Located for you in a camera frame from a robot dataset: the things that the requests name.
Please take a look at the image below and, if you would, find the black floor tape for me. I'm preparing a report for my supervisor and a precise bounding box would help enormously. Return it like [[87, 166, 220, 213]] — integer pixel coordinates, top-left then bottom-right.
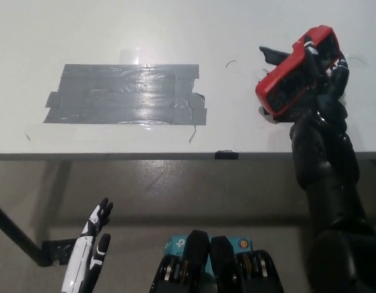
[[38, 239, 79, 267]]

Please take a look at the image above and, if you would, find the grey duct tape patch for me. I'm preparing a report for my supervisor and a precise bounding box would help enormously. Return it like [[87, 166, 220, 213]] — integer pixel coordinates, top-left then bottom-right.
[[42, 63, 209, 126]]

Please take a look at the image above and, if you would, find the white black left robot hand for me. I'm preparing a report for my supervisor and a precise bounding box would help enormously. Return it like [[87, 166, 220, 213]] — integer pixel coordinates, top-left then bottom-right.
[[61, 197, 114, 293]]

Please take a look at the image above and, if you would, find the black tape patch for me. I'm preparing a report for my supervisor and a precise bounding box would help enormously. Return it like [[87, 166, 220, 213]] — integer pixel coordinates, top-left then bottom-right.
[[258, 105, 294, 125]]

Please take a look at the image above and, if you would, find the red digital multimeter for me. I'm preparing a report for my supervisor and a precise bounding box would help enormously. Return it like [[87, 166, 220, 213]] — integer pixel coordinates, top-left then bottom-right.
[[255, 26, 345, 118]]

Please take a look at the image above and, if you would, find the small black edge tape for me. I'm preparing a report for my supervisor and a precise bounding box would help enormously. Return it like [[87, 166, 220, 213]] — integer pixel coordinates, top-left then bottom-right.
[[214, 149, 239, 161]]

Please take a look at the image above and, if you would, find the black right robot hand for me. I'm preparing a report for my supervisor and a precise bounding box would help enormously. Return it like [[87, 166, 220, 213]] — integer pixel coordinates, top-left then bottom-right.
[[290, 35, 350, 129]]

